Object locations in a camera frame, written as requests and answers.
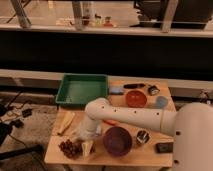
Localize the dark red grape bunch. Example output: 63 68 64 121
59 139 82 159

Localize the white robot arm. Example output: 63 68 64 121
77 98 213 171

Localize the small metal cup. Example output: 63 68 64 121
136 130 150 145

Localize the light blue cup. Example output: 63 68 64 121
155 96 168 109

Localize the purple bowl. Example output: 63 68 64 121
103 126 132 157

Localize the yellow banana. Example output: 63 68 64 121
57 112 75 135

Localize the green plastic tray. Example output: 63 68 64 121
55 74 108 108

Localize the orange bowl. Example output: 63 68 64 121
125 90 147 108

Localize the black marker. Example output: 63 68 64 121
123 83 145 89

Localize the black smartphone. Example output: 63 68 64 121
155 142 173 153

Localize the orange handled tool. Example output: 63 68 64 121
104 120 119 126

